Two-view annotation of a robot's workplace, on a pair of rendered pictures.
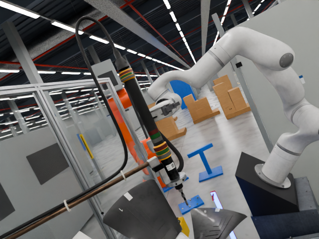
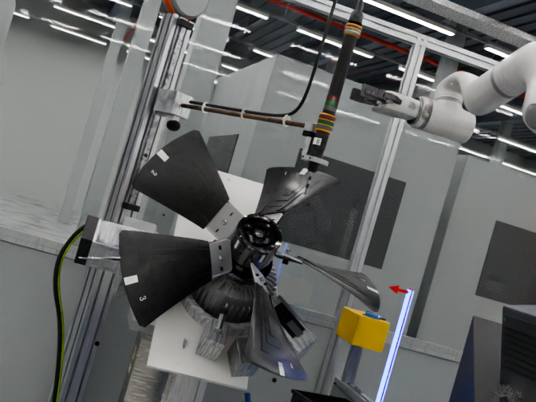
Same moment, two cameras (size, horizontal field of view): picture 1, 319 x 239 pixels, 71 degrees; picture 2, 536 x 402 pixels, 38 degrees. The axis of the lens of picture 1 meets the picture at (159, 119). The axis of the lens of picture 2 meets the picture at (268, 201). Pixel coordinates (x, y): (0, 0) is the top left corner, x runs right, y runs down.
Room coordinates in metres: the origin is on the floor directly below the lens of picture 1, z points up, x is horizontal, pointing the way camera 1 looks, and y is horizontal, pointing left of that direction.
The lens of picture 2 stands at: (-0.43, -1.64, 1.25)
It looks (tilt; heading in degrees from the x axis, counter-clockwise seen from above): 2 degrees up; 59
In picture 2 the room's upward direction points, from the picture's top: 16 degrees clockwise
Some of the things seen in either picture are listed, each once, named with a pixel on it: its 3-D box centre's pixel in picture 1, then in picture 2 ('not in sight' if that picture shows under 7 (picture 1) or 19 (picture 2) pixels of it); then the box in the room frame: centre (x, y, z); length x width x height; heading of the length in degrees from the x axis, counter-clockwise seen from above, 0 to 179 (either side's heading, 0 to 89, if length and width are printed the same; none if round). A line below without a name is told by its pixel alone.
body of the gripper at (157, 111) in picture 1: (161, 109); (398, 105); (0.84, -0.02, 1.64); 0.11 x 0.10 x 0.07; 161
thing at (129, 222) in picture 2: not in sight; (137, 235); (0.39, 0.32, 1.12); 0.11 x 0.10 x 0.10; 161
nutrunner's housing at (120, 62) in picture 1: (148, 121); (336, 86); (0.67, 0.03, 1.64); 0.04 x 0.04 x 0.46
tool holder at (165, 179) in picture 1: (167, 168); (316, 143); (0.67, 0.04, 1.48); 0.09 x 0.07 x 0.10; 106
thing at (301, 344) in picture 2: not in sight; (281, 334); (0.73, 0.04, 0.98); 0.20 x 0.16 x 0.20; 71
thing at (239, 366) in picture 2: not in sight; (244, 356); (0.64, 0.04, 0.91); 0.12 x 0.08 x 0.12; 71
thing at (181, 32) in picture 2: not in sight; (158, 115); (0.49, 0.69, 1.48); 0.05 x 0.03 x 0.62; 16
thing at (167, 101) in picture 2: not in sight; (171, 104); (0.50, 0.64, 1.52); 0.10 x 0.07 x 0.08; 106
